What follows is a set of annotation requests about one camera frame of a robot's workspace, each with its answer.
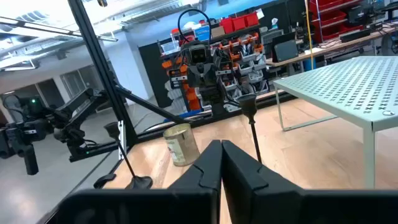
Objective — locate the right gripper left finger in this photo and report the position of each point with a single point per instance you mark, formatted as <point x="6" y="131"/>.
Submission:
<point x="205" y="174"/>

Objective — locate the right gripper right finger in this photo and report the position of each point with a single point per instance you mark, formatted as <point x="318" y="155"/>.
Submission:
<point x="239" y="174"/>

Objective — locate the tin can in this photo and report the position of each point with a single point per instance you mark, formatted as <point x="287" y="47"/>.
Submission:
<point x="182" y="146"/>

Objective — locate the black metal candlestick holder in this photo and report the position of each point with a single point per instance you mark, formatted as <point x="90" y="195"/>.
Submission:
<point x="112" y="129"/>
<point x="248" y="105"/>

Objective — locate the black background robot arm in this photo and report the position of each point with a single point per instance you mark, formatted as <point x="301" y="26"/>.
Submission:
<point x="77" y="105"/>

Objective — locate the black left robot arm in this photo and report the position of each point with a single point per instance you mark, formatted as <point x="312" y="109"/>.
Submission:
<point x="225" y="67"/>

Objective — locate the clear plastic container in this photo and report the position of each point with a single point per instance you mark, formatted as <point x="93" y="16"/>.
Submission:
<point x="170" y="47"/>

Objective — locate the blue box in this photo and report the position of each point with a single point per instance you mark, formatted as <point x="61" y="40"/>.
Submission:
<point x="202" y="32"/>

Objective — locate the black cabinet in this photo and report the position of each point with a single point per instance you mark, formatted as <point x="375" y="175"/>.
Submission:
<point x="152" y="74"/>

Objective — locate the cardboard box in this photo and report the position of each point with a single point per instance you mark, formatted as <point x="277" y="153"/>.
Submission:
<point x="218" y="31"/>

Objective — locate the parts rack with orange bins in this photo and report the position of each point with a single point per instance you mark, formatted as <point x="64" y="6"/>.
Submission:
<point x="245" y="59"/>

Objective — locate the red storage bin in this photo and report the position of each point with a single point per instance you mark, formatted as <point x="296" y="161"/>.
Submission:
<point x="251" y="19"/>
<point x="239" y="22"/>
<point x="227" y="25"/>

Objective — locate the dark monitor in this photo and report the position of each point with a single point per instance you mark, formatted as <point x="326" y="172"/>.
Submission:
<point x="286" y="49"/>

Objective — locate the blue barrel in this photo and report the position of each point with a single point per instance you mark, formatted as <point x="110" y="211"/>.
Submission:
<point x="309" y="63"/>

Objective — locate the wooden workbench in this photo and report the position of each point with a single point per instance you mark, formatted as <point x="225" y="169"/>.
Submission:
<point x="326" y="46"/>

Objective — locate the ceiling light bar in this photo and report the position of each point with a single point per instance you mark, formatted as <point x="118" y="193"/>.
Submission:
<point x="62" y="31"/>

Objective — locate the red shelf unit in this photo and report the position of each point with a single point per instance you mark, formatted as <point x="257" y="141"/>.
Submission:
<point x="332" y="18"/>

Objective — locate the pale green perforated shelf riser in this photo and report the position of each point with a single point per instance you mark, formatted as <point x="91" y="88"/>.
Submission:
<point x="357" y="84"/>

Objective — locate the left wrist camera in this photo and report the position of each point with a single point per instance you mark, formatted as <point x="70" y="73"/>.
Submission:
<point x="198" y="55"/>

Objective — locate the black frame foot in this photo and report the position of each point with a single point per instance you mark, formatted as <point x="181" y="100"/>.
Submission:
<point x="104" y="180"/>

